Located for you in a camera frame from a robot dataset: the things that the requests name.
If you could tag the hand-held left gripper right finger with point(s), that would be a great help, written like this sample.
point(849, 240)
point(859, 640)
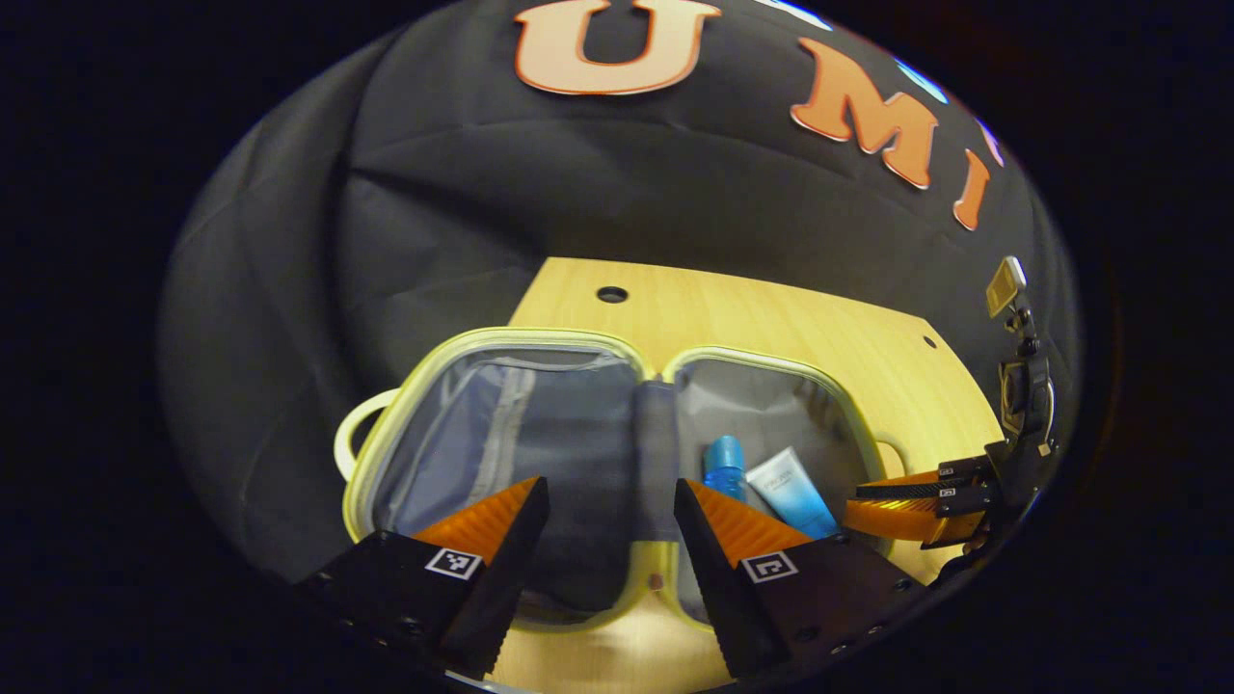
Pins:
point(713, 578)

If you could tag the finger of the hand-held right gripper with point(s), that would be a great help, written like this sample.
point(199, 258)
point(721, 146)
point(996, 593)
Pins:
point(964, 469)
point(897, 491)

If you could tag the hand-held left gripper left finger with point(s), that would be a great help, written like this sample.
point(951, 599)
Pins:
point(506, 578)

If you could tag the blue squeeze tube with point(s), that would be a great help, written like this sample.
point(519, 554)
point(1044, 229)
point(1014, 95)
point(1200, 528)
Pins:
point(795, 496)

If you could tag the blue bottle with blue cap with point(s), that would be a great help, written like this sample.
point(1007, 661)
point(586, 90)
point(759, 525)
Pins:
point(725, 467)

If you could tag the pale yellow suitcase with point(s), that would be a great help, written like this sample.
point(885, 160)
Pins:
point(569, 424)

